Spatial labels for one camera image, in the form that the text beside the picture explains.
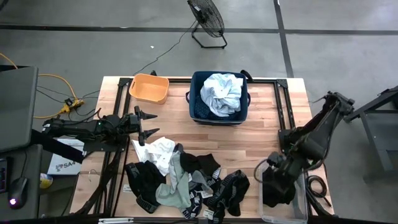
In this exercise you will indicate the clear plastic bin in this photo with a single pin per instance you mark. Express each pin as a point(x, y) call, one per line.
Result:
point(280, 214)

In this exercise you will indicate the grey and tan sock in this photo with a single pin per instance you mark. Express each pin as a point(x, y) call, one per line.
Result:
point(199, 180)

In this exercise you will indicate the yellow ball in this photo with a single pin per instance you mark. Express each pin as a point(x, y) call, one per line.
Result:
point(46, 181)

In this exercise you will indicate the light blue shirt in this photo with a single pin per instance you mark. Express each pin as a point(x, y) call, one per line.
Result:
point(222, 93)

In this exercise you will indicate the black table stand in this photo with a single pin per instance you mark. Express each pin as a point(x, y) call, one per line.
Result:
point(373, 140)

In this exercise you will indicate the black underwear striped waistband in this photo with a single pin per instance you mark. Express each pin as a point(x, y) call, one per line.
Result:
point(231, 193)

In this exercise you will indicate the black diagonal strut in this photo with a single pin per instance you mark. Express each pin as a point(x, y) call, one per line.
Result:
point(59, 147)

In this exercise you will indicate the silver aluminium bar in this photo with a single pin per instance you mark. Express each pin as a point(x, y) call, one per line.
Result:
point(115, 220)

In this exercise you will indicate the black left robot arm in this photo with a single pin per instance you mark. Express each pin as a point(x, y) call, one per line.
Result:
point(77, 127)

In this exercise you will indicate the backlit keyboard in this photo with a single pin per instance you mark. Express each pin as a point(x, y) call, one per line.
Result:
point(2, 175)

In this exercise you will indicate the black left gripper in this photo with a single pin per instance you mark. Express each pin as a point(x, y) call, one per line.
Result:
point(133, 124)

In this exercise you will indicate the blue fabric basket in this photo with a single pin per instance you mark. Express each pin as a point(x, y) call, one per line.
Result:
point(196, 90)

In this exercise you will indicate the pale green sock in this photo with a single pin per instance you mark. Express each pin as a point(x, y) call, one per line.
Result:
point(174, 193)

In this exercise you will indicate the dark grey desk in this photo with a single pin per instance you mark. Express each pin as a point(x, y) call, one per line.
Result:
point(34, 174)

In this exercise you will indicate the white paper label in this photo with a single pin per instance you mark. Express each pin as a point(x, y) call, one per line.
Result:
point(127, 188)

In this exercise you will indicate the black computer mouse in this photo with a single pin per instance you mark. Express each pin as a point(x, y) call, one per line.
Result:
point(18, 193)

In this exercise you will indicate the orange plastic bin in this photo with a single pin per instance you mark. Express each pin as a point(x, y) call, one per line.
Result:
point(149, 88)

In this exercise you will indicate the white cloth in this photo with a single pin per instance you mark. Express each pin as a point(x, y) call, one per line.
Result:
point(155, 152)

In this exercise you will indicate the white cardboard box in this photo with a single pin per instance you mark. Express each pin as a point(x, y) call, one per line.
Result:
point(65, 165)

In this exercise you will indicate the black sock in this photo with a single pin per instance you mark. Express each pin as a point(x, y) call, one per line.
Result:
point(189, 161)
point(209, 163)

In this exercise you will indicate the cream card tag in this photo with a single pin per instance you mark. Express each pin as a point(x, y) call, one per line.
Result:
point(208, 213)

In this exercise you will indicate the black floor fan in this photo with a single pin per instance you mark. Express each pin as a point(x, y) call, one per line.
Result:
point(206, 15)

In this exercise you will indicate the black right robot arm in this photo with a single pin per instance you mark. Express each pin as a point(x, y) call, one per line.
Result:
point(326, 124)

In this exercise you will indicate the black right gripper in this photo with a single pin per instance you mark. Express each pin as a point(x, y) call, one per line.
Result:
point(284, 166)

